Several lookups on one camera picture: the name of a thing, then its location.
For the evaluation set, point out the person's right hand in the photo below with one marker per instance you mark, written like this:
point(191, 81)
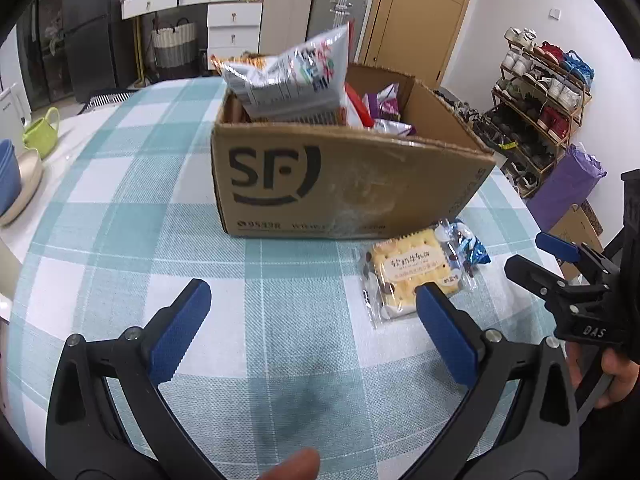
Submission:
point(622, 382)

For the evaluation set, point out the blue bowl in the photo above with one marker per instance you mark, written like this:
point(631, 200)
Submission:
point(9, 175)

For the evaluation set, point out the woven basket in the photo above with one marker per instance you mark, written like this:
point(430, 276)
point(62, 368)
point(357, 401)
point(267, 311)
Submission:
point(172, 45)

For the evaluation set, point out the beige suitcase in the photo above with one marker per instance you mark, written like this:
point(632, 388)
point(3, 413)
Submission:
point(285, 15)

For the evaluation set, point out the blue snack packet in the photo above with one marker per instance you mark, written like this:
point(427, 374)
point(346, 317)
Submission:
point(472, 245)

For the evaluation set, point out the flat cardboard piece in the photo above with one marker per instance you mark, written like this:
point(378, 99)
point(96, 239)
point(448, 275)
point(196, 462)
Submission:
point(577, 240)

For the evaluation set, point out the shoe rack with shoes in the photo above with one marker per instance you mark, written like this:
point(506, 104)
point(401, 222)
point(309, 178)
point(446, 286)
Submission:
point(540, 110)

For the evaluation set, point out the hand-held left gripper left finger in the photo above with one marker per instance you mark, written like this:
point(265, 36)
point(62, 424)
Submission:
point(180, 325)

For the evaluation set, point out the green pitcher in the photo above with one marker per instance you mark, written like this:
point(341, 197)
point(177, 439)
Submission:
point(42, 132)

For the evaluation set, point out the yellow biscuit packet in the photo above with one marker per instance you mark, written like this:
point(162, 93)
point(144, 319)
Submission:
point(410, 270)

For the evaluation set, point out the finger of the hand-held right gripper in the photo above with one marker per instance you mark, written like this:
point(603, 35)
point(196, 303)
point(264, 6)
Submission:
point(555, 247)
point(530, 275)

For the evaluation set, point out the red snack bag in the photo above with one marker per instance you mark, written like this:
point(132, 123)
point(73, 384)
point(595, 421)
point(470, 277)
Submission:
point(357, 107)

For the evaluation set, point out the silver suitcase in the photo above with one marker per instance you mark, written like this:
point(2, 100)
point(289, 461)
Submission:
point(337, 20)

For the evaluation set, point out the beige plate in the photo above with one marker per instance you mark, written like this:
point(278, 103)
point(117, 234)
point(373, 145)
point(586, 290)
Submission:
point(27, 190)

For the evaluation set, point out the white purple snack bag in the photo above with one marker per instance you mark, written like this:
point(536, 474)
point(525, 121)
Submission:
point(384, 102)
point(395, 128)

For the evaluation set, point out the brown cardboard box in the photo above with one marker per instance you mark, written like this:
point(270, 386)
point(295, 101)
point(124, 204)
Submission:
point(350, 180)

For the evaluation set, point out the large silver snack bag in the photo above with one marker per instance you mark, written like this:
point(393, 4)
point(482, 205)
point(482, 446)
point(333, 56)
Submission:
point(295, 80)

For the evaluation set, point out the dark glass cabinet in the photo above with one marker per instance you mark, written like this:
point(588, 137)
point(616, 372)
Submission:
point(45, 50)

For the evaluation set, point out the white appliance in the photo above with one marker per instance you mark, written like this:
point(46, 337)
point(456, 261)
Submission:
point(14, 105)

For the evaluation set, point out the striped floor mat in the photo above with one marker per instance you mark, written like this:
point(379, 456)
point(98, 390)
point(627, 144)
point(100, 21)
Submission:
point(107, 99)

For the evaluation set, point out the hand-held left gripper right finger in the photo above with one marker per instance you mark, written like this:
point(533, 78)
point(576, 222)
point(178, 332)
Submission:
point(447, 330)

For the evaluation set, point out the white drawer desk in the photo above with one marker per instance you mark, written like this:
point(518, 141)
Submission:
point(220, 10)

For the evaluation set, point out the orange snack bag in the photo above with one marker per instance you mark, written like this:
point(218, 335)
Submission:
point(240, 62)

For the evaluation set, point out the wooden door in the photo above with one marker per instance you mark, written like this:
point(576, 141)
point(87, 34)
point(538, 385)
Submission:
point(415, 20)

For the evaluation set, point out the group of shoes on floor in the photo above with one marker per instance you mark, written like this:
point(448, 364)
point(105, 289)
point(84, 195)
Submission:
point(465, 120)

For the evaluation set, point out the person's left hand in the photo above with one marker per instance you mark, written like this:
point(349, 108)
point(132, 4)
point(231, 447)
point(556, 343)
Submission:
point(295, 467)

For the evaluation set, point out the dark grey fridge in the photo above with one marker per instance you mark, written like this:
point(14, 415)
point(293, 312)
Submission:
point(100, 30)

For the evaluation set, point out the teal checked tablecloth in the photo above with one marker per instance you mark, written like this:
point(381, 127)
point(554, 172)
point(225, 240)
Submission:
point(150, 185)

